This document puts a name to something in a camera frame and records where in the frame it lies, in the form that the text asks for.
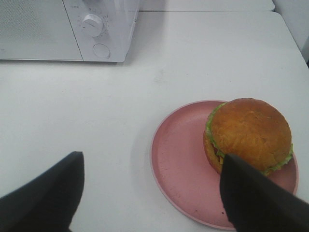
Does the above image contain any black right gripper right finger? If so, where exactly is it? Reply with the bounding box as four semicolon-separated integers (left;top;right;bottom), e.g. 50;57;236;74
220;154;309;232

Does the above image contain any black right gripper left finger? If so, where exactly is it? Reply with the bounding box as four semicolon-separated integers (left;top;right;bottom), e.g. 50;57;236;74
0;151;84;232

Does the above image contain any burger with lettuce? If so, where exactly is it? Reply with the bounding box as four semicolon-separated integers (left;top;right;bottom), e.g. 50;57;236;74
203;98;293;175

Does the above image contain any white microwave oven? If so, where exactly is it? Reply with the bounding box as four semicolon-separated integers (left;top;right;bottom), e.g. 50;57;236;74
0;0;140;64

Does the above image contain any round microwave door button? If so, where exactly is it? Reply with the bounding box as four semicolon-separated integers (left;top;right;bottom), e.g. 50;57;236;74
93;43;111;58

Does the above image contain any pink round plate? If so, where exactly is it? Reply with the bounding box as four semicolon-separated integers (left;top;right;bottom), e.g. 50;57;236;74
151;101;298;230

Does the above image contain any white microwave door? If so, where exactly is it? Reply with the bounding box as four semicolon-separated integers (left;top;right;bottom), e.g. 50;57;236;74
0;0;82;61

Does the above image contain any white microwave knob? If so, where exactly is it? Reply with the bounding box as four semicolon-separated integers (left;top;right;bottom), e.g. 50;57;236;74
82;14;104;37

